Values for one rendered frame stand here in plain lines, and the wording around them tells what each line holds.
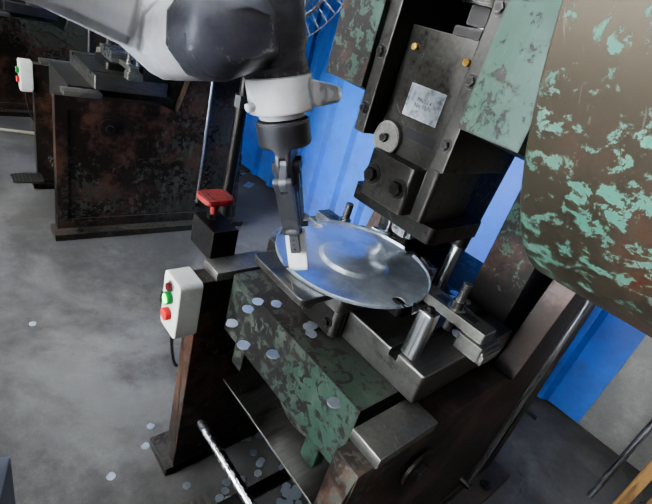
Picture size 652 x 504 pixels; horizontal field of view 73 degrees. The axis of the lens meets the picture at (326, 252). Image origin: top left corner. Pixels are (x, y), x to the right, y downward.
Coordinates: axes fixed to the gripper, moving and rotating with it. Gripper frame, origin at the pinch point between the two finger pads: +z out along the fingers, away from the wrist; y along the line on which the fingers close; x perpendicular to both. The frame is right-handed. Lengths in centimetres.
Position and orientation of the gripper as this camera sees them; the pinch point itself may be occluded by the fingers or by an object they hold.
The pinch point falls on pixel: (296, 249)
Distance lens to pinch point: 69.4
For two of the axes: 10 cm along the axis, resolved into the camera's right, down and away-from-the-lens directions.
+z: 0.7, 8.9, 4.6
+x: 10.0, -0.3, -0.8
